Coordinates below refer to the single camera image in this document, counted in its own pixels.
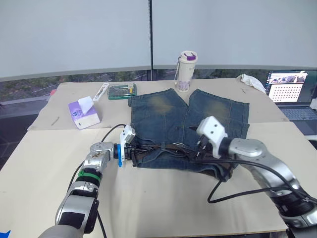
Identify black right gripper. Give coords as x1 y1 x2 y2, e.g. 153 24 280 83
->
188 125 215 160

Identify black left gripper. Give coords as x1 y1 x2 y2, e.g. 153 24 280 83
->
123 144 162 161

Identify brown braided belt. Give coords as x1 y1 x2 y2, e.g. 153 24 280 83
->
131 142 236 175

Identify blue denim shorts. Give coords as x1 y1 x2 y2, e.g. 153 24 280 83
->
127 88 250 183

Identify blue left wrist clamp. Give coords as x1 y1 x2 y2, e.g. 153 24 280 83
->
116 143 125 168

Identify green screwdriver bit case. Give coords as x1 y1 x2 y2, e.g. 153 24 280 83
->
108 83 138 101

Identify cream tumbler purple lid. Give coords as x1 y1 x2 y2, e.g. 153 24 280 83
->
174 50 199 93

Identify purple tissue pack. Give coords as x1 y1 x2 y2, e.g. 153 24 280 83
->
68 97 102 130

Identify crumpled white cloth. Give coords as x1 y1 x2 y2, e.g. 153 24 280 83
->
236 73 268 94

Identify beige paper sheet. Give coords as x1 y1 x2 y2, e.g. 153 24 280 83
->
27 78 290 132

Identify open laptop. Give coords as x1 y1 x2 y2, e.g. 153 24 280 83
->
265 70 317 137

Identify white roller blind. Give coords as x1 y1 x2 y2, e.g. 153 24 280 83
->
151 0 317 70
0 0 152 80

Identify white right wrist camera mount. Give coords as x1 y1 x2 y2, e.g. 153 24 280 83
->
196 116 229 159

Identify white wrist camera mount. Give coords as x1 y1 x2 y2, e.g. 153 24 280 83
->
196 116 229 159
119 125 137 150

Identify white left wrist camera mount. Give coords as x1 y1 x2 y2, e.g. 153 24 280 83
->
119 125 137 150

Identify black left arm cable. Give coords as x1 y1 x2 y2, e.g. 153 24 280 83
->
66 123 127 238

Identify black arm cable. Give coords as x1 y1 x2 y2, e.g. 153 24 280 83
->
66 123 127 238
193 156 317 206

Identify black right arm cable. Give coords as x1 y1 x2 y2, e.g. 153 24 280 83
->
193 156 317 206

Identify black window divider post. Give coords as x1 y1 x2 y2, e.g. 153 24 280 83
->
148 0 155 81

